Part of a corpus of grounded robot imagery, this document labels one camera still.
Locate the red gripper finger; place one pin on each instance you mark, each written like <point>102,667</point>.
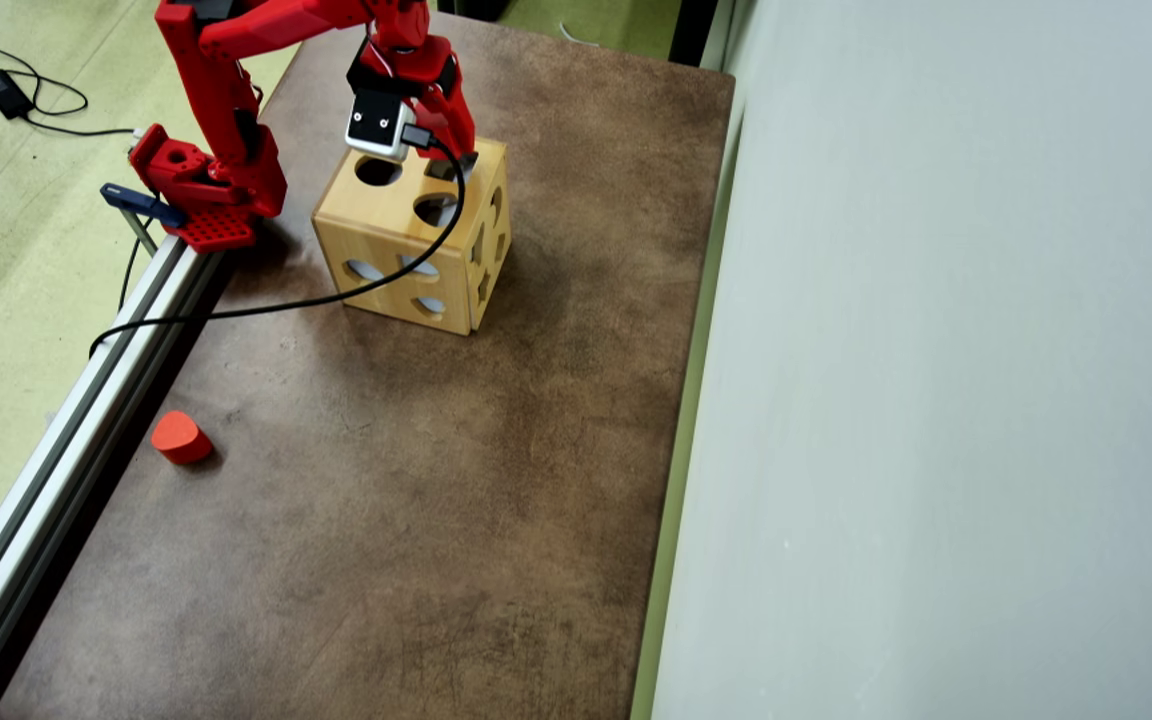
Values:
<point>454,125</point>

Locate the aluminium profile rail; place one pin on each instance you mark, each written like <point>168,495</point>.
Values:
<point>56,450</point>

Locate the black vertical post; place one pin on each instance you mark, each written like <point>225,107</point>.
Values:
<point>693,30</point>

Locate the wooden shape sorter box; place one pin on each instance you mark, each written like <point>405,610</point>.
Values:
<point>386,240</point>

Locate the red rounded triangular block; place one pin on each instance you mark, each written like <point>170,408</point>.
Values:
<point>180,438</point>

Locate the dark object on floor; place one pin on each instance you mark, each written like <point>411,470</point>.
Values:
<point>474,8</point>

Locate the black power adapter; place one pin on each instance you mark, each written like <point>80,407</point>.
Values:
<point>6,93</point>

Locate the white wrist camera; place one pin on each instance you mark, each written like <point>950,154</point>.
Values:
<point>379,125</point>

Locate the red robot arm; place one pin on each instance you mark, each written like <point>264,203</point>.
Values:
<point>226,110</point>

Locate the blue clamp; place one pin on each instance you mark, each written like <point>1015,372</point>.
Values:
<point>141,203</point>

